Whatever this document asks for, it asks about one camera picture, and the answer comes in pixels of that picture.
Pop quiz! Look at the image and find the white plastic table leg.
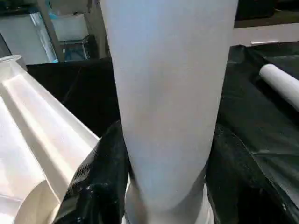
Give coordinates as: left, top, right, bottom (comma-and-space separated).
258, 63, 299, 112
98, 0, 240, 224

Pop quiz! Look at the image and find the grey metal pole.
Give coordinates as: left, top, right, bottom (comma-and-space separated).
37, 0, 64, 62

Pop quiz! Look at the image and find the black work mat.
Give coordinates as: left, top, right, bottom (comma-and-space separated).
26, 42, 299, 224

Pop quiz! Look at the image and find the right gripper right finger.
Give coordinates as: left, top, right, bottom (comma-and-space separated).
206, 124, 299, 224

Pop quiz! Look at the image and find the white drawer unit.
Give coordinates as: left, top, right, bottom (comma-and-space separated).
231, 22, 299, 47

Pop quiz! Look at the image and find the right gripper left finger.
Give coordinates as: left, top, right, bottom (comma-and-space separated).
54, 120, 130, 224

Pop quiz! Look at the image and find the white plastic table top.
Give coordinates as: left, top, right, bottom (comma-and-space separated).
0, 55, 101, 224

